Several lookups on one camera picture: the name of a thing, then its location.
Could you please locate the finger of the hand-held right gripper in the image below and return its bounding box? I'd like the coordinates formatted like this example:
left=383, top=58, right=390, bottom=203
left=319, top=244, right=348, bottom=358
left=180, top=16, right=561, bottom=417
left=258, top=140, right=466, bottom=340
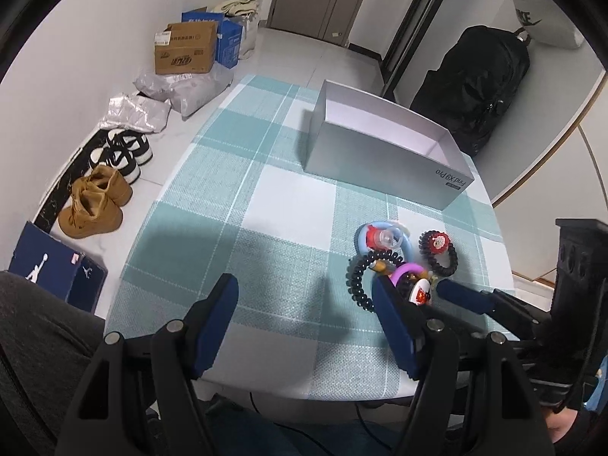
left=436, top=279, right=552, bottom=340

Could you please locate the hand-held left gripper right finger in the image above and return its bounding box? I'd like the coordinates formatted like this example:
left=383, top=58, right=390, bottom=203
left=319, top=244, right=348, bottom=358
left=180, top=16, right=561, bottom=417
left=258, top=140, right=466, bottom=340
left=372, top=275, right=556, bottom=456

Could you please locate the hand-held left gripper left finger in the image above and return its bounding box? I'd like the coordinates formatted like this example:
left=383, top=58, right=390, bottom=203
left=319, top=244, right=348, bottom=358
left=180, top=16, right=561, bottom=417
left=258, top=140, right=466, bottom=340
left=56, top=273, right=239, bottom=456

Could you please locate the white red charm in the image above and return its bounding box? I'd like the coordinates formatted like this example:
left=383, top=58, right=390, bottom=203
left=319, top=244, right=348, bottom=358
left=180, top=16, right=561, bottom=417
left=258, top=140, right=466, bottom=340
left=409, top=279, right=434, bottom=306

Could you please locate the black hair tie red ornament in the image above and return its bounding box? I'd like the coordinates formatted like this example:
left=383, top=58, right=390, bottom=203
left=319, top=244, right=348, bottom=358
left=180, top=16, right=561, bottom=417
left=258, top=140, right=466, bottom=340
left=418, top=230, right=459, bottom=276

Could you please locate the purple ring bracelet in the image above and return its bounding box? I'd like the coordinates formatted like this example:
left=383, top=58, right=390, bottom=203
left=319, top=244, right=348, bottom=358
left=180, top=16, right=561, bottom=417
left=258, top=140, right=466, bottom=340
left=388, top=262, right=431, bottom=291

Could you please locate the plain black spiral hair tie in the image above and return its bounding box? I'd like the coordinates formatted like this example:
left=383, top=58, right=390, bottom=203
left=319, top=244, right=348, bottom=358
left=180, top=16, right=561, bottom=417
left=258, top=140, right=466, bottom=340
left=347, top=251, right=401, bottom=314

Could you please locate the red clear plastic ornament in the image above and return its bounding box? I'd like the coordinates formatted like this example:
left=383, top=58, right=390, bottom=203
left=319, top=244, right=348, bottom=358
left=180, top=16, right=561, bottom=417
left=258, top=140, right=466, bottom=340
left=368, top=228, right=401, bottom=251

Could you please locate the light blue hair ring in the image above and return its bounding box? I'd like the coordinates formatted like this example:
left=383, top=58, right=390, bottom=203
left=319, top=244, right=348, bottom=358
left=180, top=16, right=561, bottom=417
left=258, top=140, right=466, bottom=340
left=355, top=219, right=415, bottom=267

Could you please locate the silver cardboard box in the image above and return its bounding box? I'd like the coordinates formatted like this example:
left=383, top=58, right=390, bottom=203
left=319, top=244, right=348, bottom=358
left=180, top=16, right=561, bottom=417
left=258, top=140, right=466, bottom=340
left=304, top=79, right=476, bottom=211

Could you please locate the teal checked tablecloth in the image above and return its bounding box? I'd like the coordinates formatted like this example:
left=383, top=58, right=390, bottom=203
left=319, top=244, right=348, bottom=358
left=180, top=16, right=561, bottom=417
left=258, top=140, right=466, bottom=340
left=105, top=74, right=516, bottom=402

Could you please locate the person's blue jeans leg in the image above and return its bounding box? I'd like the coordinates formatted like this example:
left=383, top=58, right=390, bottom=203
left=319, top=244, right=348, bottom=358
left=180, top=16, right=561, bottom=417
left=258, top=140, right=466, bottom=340
left=147, top=396, right=414, bottom=456

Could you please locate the brown suede boot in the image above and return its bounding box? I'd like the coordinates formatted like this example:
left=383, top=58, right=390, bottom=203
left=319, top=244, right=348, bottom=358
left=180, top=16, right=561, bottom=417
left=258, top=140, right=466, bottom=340
left=58, top=189, right=124, bottom=239
left=83, top=165, right=134, bottom=207

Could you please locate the navy shoe box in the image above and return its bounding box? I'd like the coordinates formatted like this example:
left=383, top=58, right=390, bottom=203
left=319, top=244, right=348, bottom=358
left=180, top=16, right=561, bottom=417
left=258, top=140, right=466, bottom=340
left=8, top=221, right=109, bottom=314

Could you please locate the person's grey clothing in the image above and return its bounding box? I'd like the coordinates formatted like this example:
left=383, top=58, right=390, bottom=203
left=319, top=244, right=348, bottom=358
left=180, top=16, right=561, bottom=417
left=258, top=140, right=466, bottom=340
left=0, top=271, right=108, bottom=456

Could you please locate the black white sneaker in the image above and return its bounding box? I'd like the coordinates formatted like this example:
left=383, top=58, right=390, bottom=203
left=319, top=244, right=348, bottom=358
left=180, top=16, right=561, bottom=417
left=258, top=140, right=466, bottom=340
left=89, top=145, right=142, bottom=185
left=105, top=128, right=153, bottom=166

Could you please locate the black marbled board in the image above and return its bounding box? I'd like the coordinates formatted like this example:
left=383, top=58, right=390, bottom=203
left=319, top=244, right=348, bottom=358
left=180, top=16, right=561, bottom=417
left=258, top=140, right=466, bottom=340
left=35, top=129, right=110, bottom=233

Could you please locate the black backpack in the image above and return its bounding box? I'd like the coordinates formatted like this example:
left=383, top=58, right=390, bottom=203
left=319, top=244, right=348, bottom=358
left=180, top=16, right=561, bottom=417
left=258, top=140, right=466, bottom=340
left=409, top=25, right=532, bottom=157

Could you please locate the silver crinkled bag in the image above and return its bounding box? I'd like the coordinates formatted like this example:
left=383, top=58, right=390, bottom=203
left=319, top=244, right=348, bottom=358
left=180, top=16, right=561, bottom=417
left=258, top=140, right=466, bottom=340
left=98, top=93, right=172, bottom=134

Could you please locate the large grey plastic bag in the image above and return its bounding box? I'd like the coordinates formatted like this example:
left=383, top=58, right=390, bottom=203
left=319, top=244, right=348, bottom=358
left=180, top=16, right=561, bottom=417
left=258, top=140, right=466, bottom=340
left=167, top=64, right=234, bottom=119

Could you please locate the small grey plastic bag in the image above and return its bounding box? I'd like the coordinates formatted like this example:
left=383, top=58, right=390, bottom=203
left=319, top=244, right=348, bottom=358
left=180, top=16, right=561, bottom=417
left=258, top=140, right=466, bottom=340
left=133, top=70, right=191, bottom=101

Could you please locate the black tripod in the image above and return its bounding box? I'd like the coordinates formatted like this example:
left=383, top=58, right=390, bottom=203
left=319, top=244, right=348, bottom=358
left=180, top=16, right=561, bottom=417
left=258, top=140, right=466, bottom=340
left=380, top=0, right=469, bottom=100

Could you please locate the white bag black logo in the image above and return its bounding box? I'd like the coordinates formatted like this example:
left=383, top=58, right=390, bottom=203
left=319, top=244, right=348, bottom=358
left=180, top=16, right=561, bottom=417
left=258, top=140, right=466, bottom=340
left=499, top=0, right=584, bottom=49

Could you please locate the brown cardboard box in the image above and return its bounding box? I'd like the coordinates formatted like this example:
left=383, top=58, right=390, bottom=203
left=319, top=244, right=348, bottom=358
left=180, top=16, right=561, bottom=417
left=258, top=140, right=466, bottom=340
left=154, top=21, right=219, bottom=75

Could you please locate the blue cardboard box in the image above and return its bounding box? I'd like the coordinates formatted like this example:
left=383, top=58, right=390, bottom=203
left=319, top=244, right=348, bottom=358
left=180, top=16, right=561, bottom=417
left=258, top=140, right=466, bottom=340
left=181, top=6, right=244, bottom=68

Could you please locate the white tote bag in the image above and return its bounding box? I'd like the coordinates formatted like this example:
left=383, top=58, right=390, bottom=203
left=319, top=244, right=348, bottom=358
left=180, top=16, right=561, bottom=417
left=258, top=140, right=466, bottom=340
left=237, top=9, right=261, bottom=60

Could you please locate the beige folded cloth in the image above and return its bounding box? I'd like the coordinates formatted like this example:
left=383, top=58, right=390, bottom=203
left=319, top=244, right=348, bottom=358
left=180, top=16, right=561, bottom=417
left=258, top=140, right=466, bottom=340
left=214, top=0, right=260, bottom=18

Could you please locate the black cable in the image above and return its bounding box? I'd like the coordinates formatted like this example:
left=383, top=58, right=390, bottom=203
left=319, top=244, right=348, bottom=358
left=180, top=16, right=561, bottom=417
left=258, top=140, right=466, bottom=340
left=354, top=403, right=378, bottom=440

